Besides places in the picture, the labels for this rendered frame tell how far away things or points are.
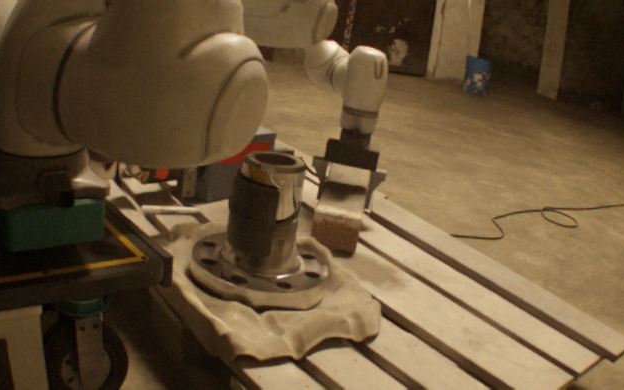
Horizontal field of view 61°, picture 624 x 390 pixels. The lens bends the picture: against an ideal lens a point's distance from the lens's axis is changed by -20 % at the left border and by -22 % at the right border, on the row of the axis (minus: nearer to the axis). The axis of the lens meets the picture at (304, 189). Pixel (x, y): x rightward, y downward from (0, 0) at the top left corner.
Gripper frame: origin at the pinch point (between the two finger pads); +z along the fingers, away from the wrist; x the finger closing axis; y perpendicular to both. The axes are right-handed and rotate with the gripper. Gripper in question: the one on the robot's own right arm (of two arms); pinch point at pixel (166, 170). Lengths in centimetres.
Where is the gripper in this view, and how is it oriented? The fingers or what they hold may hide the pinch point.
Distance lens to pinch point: 108.1
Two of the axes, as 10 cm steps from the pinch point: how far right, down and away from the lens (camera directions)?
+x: 6.8, 3.4, -6.6
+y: -7.2, 1.0, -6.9
